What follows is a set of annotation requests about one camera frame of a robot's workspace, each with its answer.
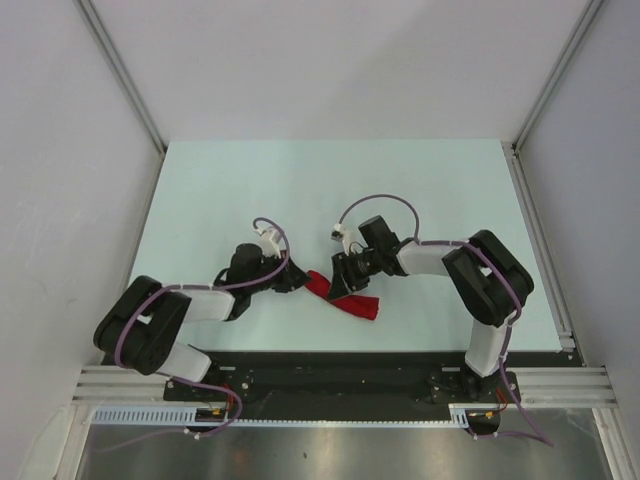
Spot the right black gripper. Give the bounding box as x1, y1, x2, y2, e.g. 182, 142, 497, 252
327, 247, 383, 301

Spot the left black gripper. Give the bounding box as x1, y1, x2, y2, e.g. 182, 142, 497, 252
247, 249, 312, 294

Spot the red cloth napkin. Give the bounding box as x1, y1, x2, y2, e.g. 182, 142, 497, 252
305, 270, 380, 321

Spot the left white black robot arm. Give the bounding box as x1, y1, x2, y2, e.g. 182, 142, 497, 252
93, 243, 311, 400

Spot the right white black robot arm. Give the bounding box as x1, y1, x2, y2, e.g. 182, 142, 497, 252
327, 216, 534, 401

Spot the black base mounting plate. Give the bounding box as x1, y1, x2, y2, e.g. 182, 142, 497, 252
102, 350, 584, 421

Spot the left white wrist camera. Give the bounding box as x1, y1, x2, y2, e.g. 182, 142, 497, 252
254, 227, 282, 258

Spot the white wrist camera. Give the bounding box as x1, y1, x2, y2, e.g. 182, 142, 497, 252
330, 223, 357, 255
254, 227, 282, 258

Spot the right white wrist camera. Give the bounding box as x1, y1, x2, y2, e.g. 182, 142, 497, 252
330, 223, 357, 255

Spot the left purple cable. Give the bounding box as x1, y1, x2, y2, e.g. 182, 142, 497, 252
92, 216, 292, 454

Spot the purple cable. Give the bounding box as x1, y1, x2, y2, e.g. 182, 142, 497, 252
92, 216, 292, 454
339, 194, 555, 447

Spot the white slotted cable duct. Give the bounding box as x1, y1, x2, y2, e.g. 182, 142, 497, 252
92, 403, 504, 429

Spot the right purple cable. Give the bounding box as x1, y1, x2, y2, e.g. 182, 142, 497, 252
339, 194, 555, 447

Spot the front aluminium rail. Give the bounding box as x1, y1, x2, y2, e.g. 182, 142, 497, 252
72, 366, 618, 408

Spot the aluminium rail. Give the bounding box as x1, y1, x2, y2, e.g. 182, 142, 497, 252
72, 366, 618, 408
502, 142, 579, 352

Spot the right side aluminium rail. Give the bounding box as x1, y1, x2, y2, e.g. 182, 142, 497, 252
502, 142, 579, 352

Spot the left aluminium frame post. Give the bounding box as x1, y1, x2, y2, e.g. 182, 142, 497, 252
73, 0, 168, 158

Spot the aluminium frame post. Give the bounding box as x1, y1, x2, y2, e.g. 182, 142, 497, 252
511, 0, 608, 153
73, 0, 168, 158

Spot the right aluminium frame post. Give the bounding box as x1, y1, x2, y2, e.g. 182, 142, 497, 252
511, 0, 608, 153

